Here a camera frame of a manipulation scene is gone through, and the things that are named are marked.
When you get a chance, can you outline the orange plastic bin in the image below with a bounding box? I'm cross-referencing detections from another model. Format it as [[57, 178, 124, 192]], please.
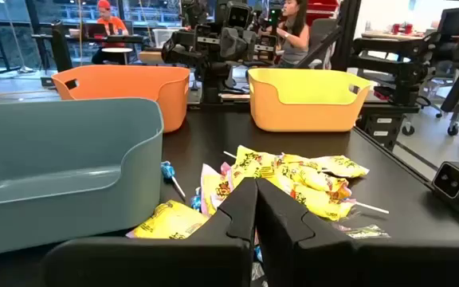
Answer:
[[51, 65, 191, 134]]

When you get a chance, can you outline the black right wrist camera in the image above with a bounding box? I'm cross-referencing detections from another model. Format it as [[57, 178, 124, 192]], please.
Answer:
[[224, 0, 255, 29]]

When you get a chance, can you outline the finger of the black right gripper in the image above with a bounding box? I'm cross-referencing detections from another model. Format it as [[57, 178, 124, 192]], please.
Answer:
[[240, 30, 258, 60], [219, 26, 241, 61]]

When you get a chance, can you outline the black table-level camera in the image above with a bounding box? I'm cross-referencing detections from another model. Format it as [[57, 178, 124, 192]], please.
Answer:
[[431, 161, 459, 216]]

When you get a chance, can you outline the neighbouring black robot rig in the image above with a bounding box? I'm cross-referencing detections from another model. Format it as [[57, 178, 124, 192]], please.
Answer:
[[348, 6, 459, 139]]

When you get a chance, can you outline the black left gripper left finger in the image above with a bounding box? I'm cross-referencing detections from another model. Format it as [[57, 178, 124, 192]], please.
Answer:
[[41, 177, 258, 287]]

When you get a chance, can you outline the person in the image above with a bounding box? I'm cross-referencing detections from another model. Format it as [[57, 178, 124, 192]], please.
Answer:
[[91, 0, 130, 65], [269, 0, 311, 69]]

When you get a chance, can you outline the round white stool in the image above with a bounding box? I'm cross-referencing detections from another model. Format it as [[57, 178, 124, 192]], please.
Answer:
[[100, 46, 134, 65]]

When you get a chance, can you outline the red cabinet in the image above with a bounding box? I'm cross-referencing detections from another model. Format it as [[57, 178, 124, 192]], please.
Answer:
[[306, 0, 340, 26]]

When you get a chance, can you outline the blue-grey plastic bin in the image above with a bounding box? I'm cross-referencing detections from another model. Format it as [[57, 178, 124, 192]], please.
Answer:
[[0, 97, 165, 258]]

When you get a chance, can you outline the yellow plastic bin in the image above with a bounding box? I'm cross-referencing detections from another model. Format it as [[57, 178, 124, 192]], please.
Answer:
[[247, 67, 372, 133]]

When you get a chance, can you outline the black chair back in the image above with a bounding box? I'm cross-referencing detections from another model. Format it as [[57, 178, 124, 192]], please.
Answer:
[[51, 19, 74, 73]]

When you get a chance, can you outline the black laptop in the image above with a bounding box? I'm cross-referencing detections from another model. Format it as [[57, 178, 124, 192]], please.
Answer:
[[80, 22, 110, 40]]

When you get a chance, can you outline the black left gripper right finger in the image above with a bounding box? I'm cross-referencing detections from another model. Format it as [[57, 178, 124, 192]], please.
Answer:
[[255, 178, 459, 287]]

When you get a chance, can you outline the black frame strut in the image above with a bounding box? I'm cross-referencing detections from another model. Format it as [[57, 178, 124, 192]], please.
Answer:
[[330, 0, 363, 73]]

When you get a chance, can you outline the grey office chair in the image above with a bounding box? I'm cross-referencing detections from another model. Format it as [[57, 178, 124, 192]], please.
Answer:
[[308, 18, 339, 69]]

